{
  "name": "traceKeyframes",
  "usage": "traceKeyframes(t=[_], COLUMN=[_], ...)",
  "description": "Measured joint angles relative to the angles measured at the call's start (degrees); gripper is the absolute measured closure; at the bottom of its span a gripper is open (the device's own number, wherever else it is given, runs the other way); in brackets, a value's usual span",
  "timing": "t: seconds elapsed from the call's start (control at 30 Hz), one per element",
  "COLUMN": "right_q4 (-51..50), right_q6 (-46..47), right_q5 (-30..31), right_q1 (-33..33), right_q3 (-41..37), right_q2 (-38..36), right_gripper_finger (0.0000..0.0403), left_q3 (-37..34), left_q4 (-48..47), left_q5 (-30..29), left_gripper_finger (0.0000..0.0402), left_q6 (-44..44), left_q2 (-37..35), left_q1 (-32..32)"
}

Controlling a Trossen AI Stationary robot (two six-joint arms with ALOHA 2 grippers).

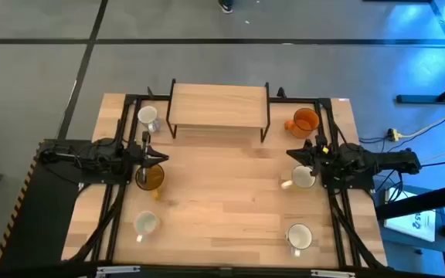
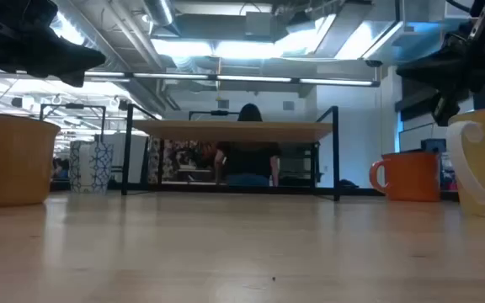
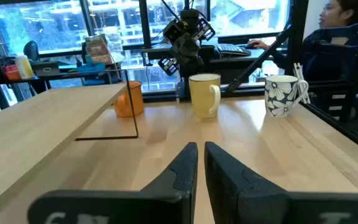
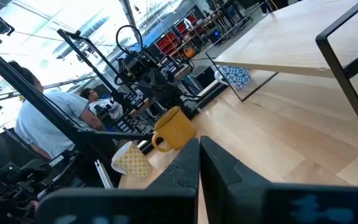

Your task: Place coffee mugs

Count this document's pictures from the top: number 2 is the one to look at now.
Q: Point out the silver ventilation duct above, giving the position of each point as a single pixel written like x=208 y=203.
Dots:
x=158 y=10

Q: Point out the dark ceiling dome camera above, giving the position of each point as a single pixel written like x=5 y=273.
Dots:
x=373 y=63

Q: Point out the white mug blue geometric pattern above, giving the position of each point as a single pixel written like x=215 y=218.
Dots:
x=91 y=168

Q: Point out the wooden shelf black frame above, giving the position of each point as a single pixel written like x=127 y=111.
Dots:
x=234 y=130

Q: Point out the floral patterned fabric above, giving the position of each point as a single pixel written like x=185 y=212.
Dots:
x=183 y=155

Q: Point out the orange mug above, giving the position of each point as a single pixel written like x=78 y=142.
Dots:
x=413 y=177

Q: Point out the mustard yellow mug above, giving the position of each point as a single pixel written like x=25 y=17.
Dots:
x=11 y=164

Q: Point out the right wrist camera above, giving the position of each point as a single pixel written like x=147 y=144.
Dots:
x=481 y=19

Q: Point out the blue box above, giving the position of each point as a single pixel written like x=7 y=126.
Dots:
x=434 y=145

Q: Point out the person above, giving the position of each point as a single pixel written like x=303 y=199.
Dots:
x=248 y=162

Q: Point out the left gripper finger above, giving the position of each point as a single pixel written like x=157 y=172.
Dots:
x=80 y=61

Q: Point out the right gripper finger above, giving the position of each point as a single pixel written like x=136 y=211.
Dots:
x=444 y=109
x=423 y=70

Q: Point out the ceiling light strip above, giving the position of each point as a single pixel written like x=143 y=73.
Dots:
x=251 y=78

